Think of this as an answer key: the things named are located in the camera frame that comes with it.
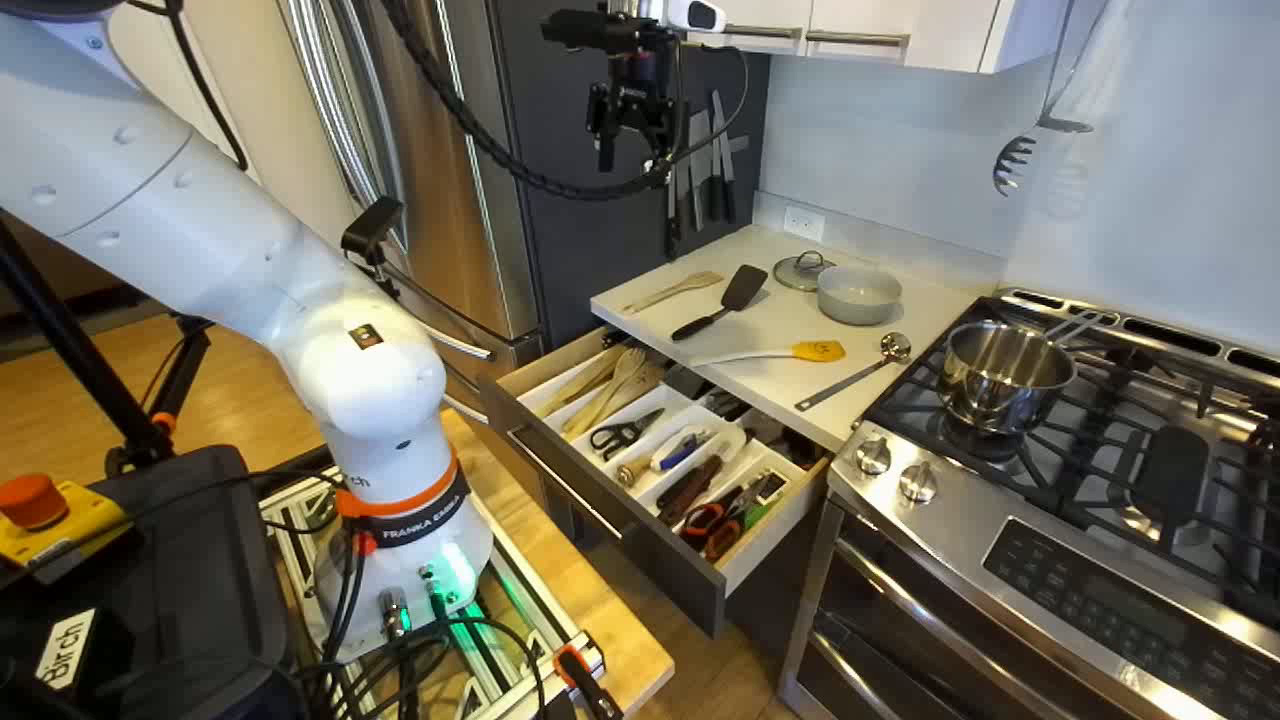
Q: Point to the black magnetic knife strip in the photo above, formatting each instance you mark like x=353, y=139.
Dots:
x=693, y=186

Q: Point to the black flat stove plate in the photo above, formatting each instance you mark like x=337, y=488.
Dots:
x=1168, y=474

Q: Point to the black equipment case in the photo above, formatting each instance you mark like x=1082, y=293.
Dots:
x=172, y=585

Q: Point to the white cutlery organizer tray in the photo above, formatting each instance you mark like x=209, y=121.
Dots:
x=766, y=514

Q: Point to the yellow silicone spatula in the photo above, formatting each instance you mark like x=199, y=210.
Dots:
x=816, y=349

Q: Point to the stainless gas stove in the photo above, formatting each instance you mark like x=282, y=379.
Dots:
x=1067, y=575

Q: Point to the stainless steel refrigerator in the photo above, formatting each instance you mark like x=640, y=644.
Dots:
x=412, y=175

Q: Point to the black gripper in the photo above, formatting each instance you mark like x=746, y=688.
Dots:
x=636, y=95

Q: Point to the grey bowl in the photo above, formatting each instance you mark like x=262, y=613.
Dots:
x=862, y=296

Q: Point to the steel pot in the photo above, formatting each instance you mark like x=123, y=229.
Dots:
x=1001, y=374

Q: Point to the wooden slotted spatula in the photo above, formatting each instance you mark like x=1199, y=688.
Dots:
x=672, y=293

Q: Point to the black tripod stand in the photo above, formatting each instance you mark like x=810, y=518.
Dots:
x=83, y=352

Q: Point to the red emergency stop button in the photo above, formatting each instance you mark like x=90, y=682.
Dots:
x=33, y=503

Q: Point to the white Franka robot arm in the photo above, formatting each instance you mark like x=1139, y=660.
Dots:
x=202, y=212

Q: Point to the flat wooden spatula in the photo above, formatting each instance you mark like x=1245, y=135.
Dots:
x=578, y=393

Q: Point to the white wall cabinets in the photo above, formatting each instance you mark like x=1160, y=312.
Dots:
x=867, y=24

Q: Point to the wooden fork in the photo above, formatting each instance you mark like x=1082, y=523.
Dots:
x=613, y=385

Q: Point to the black scissors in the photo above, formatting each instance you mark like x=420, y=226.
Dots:
x=619, y=433

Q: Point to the metal ladle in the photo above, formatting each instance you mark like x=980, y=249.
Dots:
x=893, y=346

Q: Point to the grey flat lid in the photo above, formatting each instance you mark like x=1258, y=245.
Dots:
x=800, y=269

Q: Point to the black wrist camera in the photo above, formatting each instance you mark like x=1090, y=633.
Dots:
x=586, y=28

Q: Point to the black spatula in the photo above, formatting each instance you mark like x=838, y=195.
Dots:
x=746, y=285

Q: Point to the wooden drawer with steel front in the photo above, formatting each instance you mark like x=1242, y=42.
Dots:
x=603, y=523

